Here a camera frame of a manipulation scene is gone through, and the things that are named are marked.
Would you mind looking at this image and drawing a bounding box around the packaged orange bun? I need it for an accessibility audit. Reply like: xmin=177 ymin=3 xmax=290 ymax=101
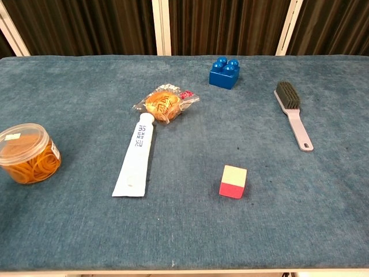
xmin=132 ymin=83 xmax=200 ymax=123

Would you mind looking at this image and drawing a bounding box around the white toothpaste tube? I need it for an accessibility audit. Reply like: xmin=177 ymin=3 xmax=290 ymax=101
xmin=111 ymin=113 xmax=157 ymax=198

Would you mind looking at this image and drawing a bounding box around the yellow and red cube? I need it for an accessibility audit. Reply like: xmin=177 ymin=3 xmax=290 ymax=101
xmin=219 ymin=164 xmax=248 ymax=199

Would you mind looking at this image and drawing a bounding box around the blue toy building block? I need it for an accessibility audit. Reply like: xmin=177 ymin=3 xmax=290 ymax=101
xmin=209 ymin=57 xmax=240 ymax=90

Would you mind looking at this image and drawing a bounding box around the blue table cloth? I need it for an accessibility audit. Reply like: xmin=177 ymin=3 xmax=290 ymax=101
xmin=0 ymin=54 xmax=369 ymax=272

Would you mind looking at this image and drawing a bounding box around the pink brush with grey bristles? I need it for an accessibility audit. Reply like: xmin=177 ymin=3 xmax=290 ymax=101
xmin=273 ymin=81 xmax=314 ymax=152

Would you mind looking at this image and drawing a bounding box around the dark brown curtain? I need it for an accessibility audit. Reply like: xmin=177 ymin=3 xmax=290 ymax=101
xmin=0 ymin=0 xmax=369 ymax=58

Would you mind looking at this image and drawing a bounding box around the clear jar of rubber bands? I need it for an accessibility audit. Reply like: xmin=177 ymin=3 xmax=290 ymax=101
xmin=0 ymin=123 xmax=62 ymax=185

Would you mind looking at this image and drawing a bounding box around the wide white frame post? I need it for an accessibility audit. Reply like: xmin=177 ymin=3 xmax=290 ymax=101
xmin=151 ymin=0 xmax=172 ymax=56

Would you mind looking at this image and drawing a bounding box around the white frame post with slot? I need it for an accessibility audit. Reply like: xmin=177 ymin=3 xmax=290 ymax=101
xmin=275 ymin=0 xmax=304 ymax=56

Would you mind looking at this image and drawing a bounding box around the slanted white frame post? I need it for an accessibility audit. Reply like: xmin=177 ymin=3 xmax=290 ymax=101
xmin=0 ymin=5 xmax=31 ymax=57

